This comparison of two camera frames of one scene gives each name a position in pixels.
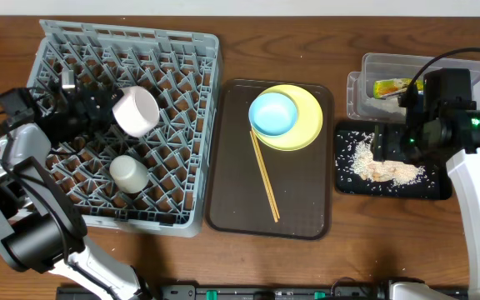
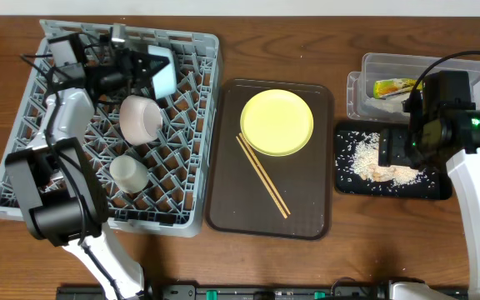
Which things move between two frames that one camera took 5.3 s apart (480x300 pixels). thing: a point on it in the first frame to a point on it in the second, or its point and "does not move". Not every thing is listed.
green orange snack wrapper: x=386 y=87 does not move
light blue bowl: x=272 y=114 to x=164 y=82
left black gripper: x=99 y=105 to x=136 y=67
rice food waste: x=374 y=170 does not move
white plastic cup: x=129 y=174 does not move
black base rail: x=260 y=292 does not move
